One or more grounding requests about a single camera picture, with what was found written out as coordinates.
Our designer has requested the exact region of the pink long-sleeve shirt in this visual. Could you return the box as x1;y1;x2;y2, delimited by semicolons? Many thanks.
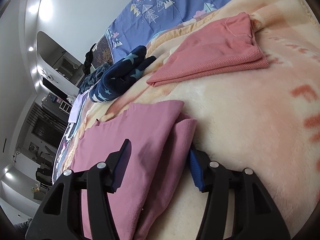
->
70;100;197;239

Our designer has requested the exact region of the folded lavender garment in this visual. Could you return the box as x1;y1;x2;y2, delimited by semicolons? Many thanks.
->
68;92;87;123

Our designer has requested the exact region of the white shelf rack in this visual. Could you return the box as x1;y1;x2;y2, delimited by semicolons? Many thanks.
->
59;100;72;115

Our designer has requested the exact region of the dark teal fleece blanket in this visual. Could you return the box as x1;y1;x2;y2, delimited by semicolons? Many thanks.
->
78;62;111;94

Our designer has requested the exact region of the navy star-pattern fleece garment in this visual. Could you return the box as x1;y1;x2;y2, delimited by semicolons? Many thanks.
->
89;46;156;102

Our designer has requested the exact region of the folded coral pink garment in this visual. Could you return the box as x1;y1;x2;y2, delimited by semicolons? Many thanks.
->
147;12;269;87

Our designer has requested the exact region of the blue tree-print duvet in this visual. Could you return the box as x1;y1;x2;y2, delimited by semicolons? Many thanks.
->
105;0;231;62

